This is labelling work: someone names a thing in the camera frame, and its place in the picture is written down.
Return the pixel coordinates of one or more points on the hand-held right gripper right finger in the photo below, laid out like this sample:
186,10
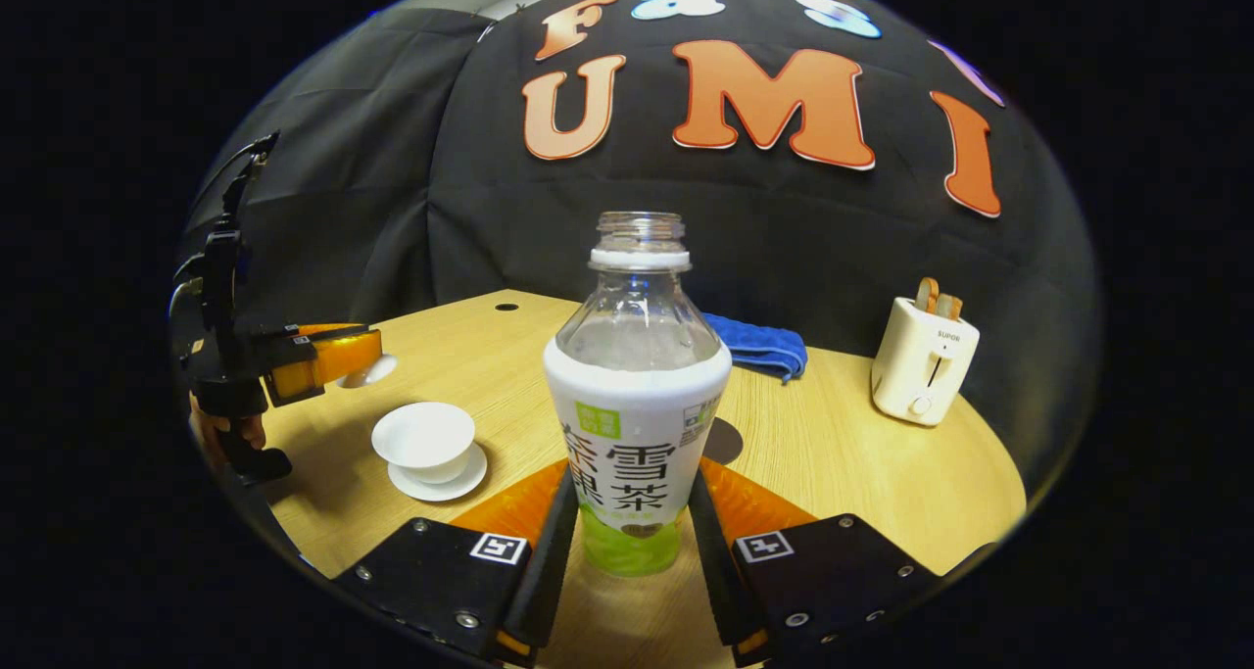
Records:
715,571

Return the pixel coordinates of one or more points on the brown toast slice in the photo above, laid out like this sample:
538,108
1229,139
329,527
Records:
949,307
927,295

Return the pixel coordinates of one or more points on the blue towel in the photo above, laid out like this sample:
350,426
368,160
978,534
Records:
759,348

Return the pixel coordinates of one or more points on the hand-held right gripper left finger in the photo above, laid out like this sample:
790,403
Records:
544,571

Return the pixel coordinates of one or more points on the white toaster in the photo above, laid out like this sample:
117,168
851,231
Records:
921,365

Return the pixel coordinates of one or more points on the white saucer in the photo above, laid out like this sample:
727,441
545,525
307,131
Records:
460,485

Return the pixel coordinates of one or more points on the clear water bottle green label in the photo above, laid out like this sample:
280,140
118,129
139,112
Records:
637,395

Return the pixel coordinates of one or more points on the white teacup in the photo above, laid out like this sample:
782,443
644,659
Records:
423,439

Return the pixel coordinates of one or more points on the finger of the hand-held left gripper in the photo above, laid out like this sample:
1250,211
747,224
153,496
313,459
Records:
304,335
328,360

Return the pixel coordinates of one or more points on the dark round coaster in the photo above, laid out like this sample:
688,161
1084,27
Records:
727,442

